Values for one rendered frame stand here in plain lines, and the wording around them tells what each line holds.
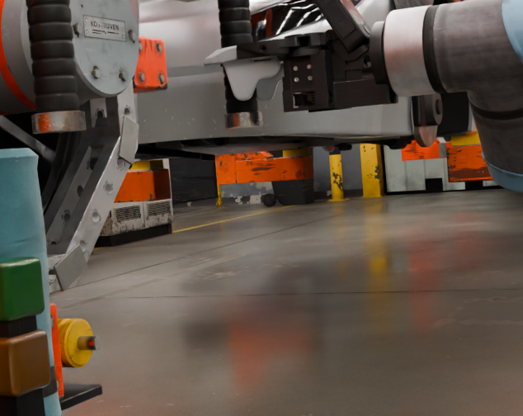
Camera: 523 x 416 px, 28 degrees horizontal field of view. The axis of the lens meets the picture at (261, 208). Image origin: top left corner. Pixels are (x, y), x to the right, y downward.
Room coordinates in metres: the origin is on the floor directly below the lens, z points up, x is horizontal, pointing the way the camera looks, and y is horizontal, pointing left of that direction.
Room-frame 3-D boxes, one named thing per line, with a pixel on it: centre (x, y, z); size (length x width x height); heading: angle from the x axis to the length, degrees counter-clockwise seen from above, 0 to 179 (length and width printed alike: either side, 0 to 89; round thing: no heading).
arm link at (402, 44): (1.08, -0.17, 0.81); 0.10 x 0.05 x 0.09; 154
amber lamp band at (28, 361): (0.70, 0.18, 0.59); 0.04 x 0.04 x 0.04; 64
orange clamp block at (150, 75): (1.40, 0.17, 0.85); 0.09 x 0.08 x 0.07; 154
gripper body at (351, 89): (1.12, -0.10, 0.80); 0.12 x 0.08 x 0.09; 64
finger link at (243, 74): (1.14, 0.01, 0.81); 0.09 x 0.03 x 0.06; 73
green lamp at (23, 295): (0.70, 0.18, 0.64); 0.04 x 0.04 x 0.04; 64
